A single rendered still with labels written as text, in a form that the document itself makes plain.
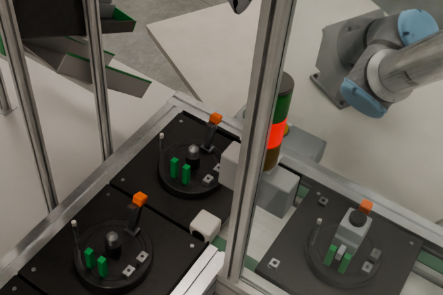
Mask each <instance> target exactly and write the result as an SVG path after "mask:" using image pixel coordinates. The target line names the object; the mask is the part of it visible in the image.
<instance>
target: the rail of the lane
mask: <svg viewBox="0 0 443 295"><path fill-rule="evenodd" d="M167 102H170V103H171V104H173V105H174V107H179V108H181V109H182V110H183V115H184V116H186V117H188V118H190V119H192V120H194V121H196V122H197V123H199V124H201V125H203V126H205V127H207V128H209V127H208V126H206V123H207V122H208V121H209V119H210V115H211V114H212V113H215V112H217V113H219V114H221V115H222V116H223V117H222V120H221V122H220V123H219V124H218V127H217V130H216V132H217V133H218V134H220V135H222V136H224V137H226V138H228V139H230V140H231V141H233V140H234V139H235V138H236V139H238V140H240V141H241V138H242V133H243V125H244V124H243V123H241V122H239V121H236V120H235V119H232V118H231V117H229V116H227V115H225V114H223V113H221V112H219V111H217V110H215V109H213V108H211V107H210V106H208V105H206V104H204V103H202V102H200V101H198V100H196V99H194V98H192V97H190V96H189V95H187V94H184V93H183V92H180V91H177V92H175V93H174V94H173V95H172V96H171V97H170V98H169V99H168V100H167Z"/></svg>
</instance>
